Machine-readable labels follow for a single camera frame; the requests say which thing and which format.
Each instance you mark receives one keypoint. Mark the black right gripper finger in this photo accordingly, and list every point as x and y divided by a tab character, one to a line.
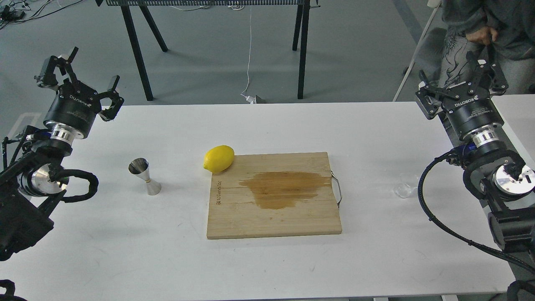
486	73
432	99

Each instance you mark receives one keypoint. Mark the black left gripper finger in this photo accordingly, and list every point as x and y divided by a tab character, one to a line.
116	100
47	77

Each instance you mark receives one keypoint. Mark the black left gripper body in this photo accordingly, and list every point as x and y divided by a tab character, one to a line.
74	110

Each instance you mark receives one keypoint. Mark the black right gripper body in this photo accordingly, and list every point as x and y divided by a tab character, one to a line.
472	110

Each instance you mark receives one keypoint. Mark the steel double jigger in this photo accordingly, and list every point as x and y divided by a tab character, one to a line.
140	168

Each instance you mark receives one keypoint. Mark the small clear glass cup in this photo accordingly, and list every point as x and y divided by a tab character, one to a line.
406	187

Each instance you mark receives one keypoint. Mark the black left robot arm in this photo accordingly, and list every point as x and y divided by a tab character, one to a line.
33	181

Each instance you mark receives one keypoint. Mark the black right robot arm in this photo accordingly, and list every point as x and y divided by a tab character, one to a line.
492	172

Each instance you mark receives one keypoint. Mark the white side table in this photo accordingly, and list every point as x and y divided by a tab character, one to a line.
518	112

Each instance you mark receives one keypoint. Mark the person in grey clothes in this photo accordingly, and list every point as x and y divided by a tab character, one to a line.
506	27

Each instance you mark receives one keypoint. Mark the yellow lemon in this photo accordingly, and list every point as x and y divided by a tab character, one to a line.
218	158

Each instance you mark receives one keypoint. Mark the bamboo cutting board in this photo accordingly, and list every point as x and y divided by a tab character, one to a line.
273	195

